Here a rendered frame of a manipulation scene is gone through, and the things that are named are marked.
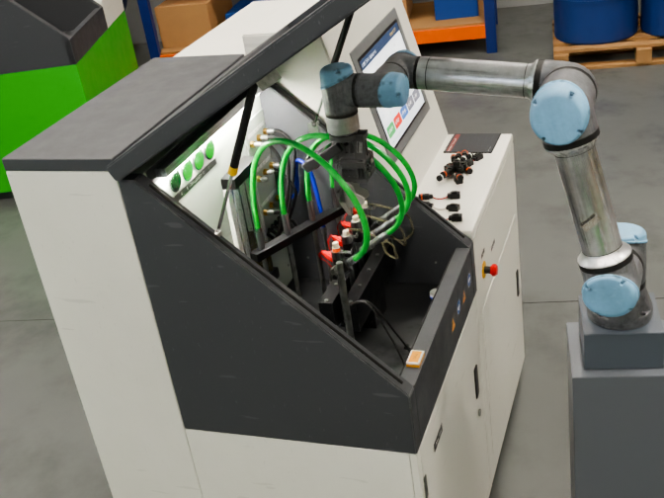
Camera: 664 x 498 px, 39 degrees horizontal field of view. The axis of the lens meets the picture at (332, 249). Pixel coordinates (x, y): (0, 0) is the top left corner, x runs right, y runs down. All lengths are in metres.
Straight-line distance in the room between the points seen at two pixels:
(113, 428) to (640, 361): 1.29
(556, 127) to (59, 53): 4.18
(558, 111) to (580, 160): 0.12
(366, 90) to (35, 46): 3.91
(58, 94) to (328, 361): 4.04
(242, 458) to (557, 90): 1.12
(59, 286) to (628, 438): 1.40
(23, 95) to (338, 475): 4.10
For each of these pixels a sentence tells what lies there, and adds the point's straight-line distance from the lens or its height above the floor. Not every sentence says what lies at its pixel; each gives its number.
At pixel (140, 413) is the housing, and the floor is 0.82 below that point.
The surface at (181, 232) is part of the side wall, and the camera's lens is 1.99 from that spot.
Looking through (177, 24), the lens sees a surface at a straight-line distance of 7.91.
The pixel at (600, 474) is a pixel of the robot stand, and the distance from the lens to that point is 2.49.
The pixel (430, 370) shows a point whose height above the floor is 0.90.
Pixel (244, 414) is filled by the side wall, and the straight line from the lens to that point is 2.21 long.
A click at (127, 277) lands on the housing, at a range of 2.12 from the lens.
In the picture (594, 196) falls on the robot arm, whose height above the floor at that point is 1.29.
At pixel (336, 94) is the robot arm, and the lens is 2.06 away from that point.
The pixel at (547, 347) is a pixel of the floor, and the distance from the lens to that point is 3.80.
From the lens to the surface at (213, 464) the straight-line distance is 2.36.
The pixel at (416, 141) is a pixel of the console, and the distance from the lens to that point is 2.92.
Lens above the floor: 2.16
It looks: 28 degrees down
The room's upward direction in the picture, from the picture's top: 9 degrees counter-clockwise
